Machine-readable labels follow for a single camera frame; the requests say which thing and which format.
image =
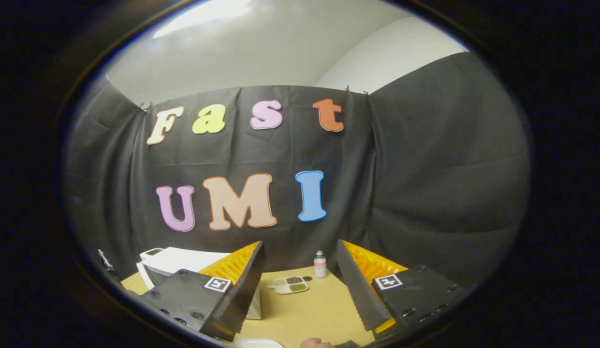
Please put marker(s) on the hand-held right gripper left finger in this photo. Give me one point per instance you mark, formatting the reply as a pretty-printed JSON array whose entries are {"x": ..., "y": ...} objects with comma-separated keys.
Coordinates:
[{"x": 241, "y": 304}]

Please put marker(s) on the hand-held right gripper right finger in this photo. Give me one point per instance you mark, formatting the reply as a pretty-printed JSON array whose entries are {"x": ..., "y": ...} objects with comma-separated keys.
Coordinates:
[{"x": 358, "y": 290}]

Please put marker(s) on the tan pastry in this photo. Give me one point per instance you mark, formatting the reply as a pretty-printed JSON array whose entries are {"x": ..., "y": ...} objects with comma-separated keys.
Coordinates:
[{"x": 315, "y": 343}]

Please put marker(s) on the white microwave oven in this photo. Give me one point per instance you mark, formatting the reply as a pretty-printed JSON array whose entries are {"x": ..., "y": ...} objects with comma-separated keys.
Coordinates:
[{"x": 183, "y": 261}]

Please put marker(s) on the white plate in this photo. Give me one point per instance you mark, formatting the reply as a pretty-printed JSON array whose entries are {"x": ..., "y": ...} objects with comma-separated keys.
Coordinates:
[{"x": 258, "y": 344}]

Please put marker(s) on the small clear bottle pink label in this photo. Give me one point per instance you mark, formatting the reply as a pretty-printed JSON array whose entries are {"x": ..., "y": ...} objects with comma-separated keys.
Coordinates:
[{"x": 320, "y": 265}]

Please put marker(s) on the white sectioned dish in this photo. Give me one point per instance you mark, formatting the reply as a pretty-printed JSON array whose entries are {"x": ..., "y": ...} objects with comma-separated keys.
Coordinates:
[{"x": 289, "y": 285}]

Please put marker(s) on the small white device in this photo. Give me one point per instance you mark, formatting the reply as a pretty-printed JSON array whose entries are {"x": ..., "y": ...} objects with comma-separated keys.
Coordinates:
[{"x": 152, "y": 251}]

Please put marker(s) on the black backdrop cloth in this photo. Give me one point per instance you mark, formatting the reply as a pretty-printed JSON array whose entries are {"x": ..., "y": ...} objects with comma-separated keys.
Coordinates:
[{"x": 425, "y": 193}]

